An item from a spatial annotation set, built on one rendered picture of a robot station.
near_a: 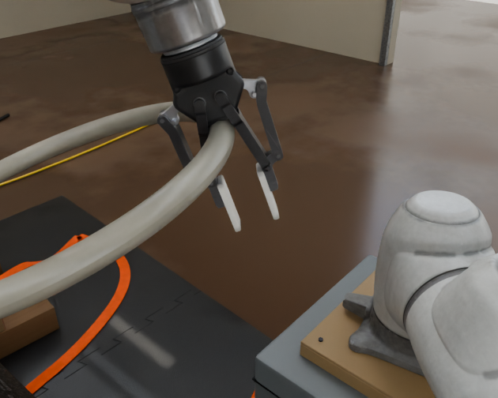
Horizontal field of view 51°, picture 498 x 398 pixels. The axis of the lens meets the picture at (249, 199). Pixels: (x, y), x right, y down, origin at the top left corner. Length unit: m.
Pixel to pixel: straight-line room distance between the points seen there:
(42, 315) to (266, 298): 0.89
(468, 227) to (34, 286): 0.57
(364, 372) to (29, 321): 1.49
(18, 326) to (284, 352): 1.35
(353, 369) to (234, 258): 1.62
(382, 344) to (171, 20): 0.62
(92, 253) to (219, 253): 2.07
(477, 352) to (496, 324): 0.04
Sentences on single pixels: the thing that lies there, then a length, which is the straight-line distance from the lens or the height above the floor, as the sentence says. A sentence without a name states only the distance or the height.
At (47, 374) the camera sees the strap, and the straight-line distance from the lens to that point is 2.08.
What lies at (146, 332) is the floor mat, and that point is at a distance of 2.14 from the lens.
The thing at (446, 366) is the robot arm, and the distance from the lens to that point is 0.70.
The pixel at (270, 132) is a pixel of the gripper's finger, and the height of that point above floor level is 1.26.
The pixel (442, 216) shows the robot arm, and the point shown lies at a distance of 0.79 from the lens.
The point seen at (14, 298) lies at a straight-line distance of 0.47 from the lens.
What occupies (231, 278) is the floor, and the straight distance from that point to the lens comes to 2.37.
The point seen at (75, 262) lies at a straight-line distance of 0.46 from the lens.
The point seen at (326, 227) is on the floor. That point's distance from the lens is 2.71.
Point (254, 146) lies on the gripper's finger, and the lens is 0.63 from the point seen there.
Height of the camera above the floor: 1.51
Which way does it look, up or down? 31 degrees down
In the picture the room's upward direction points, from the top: straight up
